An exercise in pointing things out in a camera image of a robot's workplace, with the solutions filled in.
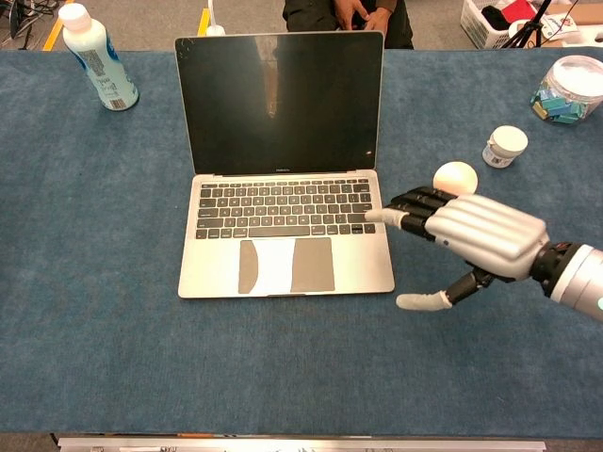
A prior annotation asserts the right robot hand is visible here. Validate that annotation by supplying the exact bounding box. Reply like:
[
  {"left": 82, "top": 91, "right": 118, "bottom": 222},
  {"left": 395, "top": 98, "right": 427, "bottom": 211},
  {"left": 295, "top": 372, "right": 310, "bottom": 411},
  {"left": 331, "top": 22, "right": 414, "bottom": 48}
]
[{"left": 365, "top": 186, "right": 551, "bottom": 313}]

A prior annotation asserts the silver laptop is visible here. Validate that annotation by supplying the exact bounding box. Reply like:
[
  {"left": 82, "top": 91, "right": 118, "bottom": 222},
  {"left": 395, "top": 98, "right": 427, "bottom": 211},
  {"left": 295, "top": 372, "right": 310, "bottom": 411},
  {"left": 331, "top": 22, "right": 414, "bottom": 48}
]
[{"left": 173, "top": 30, "right": 396, "bottom": 299}]

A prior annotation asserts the pale orange ball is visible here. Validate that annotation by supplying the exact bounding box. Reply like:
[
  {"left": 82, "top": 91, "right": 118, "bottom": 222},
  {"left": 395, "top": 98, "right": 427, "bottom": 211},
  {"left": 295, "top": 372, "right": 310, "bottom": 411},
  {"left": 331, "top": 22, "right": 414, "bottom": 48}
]
[{"left": 432, "top": 161, "right": 480, "bottom": 195}]

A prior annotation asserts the small white lidded jar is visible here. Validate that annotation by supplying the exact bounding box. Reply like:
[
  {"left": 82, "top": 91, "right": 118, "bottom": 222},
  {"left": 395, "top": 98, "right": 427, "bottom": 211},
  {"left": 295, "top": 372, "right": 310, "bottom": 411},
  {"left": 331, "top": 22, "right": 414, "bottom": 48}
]
[{"left": 481, "top": 124, "right": 530, "bottom": 169}]

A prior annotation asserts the clear jar of coloured blocks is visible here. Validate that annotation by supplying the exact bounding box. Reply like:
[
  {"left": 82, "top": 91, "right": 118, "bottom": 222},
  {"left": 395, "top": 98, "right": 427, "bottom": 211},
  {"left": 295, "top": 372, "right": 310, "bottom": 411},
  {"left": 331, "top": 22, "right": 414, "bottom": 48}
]
[{"left": 530, "top": 55, "right": 603, "bottom": 125}]

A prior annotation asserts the white plastic laundry basket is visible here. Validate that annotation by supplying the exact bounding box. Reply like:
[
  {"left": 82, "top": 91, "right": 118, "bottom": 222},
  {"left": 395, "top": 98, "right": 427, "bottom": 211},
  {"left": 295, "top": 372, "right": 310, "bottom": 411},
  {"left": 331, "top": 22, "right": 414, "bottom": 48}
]
[{"left": 459, "top": 0, "right": 536, "bottom": 51}]

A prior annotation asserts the black tripod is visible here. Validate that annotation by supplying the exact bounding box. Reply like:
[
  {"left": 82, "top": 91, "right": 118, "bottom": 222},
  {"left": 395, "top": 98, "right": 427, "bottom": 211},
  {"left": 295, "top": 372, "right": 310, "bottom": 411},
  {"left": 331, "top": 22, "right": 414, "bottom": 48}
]
[{"left": 511, "top": 0, "right": 555, "bottom": 48}]

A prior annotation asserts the black cloth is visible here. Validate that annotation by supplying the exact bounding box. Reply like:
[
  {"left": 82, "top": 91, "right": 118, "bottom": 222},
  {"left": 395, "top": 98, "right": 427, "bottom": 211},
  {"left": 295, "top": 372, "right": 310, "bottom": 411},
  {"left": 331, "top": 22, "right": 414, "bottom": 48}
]
[{"left": 480, "top": 5, "right": 509, "bottom": 30}]

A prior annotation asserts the red cloth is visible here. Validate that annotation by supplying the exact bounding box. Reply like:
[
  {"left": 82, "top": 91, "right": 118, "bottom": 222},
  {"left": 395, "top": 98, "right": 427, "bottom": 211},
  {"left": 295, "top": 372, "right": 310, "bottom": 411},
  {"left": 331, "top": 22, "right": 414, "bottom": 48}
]
[{"left": 497, "top": 0, "right": 539, "bottom": 21}]

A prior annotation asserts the brown cardboard box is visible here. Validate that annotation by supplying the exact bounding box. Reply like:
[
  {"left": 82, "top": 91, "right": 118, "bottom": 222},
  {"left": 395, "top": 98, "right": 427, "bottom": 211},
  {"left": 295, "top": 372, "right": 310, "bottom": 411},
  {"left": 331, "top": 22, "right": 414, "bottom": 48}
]
[{"left": 541, "top": 4, "right": 603, "bottom": 47}]

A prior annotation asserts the seated person in dark clothes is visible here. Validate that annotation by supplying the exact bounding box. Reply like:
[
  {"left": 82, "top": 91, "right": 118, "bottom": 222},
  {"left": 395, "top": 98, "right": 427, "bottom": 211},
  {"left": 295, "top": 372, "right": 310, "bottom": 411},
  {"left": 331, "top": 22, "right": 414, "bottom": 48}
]
[{"left": 282, "top": 0, "right": 416, "bottom": 51}]

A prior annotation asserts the blue felt table mat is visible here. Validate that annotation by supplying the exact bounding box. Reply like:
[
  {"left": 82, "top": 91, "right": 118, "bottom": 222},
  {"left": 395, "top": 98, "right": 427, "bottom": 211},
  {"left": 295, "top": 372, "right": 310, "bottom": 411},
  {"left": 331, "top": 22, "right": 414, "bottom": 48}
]
[{"left": 0, "top": 45, "right": 603, "bottom": 437}]

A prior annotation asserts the white bottle blue label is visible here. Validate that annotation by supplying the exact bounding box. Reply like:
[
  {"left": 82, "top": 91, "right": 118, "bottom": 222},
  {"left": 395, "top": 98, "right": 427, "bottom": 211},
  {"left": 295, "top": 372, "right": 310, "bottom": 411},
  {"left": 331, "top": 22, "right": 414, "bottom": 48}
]
[{"left": 57, "top": 2, "right": 140, "bottom": 112}]

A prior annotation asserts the aluminium rail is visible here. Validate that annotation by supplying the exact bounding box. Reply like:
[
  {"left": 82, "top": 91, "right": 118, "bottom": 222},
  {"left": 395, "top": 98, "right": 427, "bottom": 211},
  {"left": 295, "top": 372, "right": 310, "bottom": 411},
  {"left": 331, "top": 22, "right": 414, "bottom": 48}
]
[{"left": 57, "top": 436, "right": 547, "bottom": 452}]

